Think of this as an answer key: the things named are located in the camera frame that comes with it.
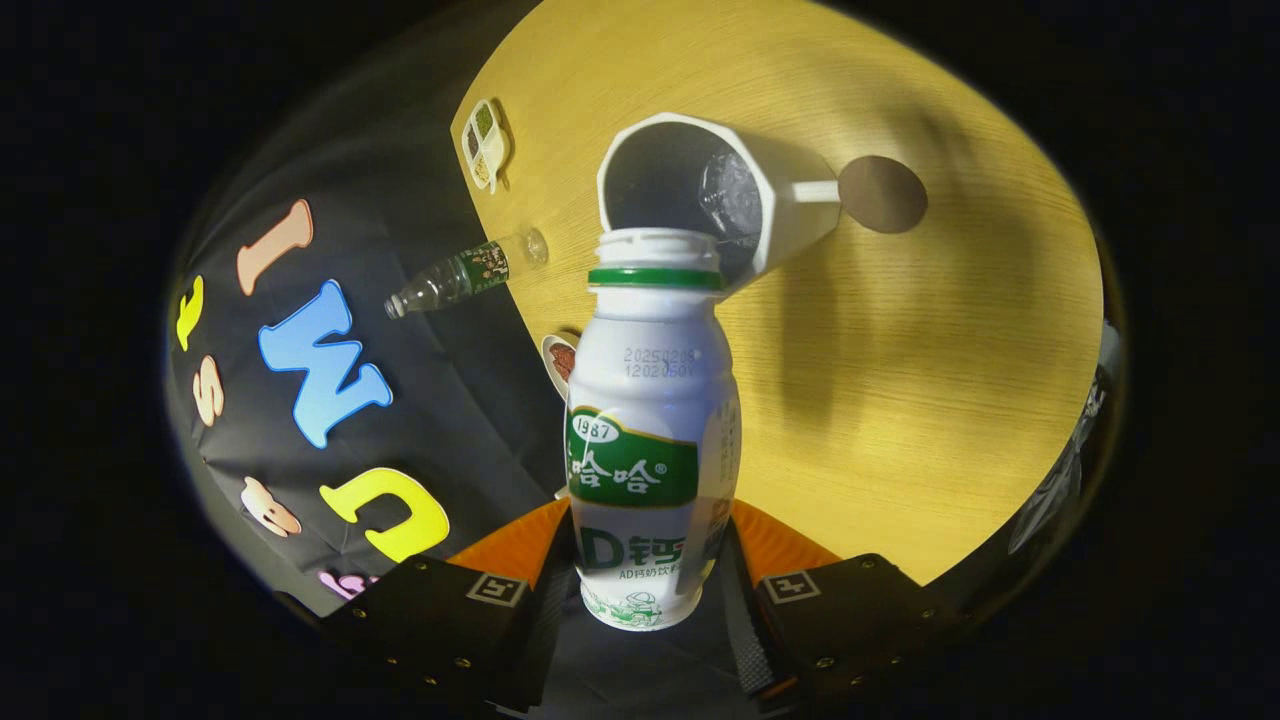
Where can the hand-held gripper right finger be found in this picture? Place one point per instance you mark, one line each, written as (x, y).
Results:
(745, 625)

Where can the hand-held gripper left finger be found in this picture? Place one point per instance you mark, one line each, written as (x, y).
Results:
(550, 610)

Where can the white green-label juice bottle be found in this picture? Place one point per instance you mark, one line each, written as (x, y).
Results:
(650, 400)

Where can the clear plastic water bottle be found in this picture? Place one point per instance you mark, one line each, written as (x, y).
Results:
(470, 270)

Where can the white round plate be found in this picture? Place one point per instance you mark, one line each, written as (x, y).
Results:
(550, 375)

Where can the red-brown meat piece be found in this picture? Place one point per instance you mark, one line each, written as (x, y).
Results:
(565, 362)

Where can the wooden table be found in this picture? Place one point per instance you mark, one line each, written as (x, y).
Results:
(900, 400)

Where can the white divided bean tray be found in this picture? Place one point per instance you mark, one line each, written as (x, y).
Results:
(485, 140)

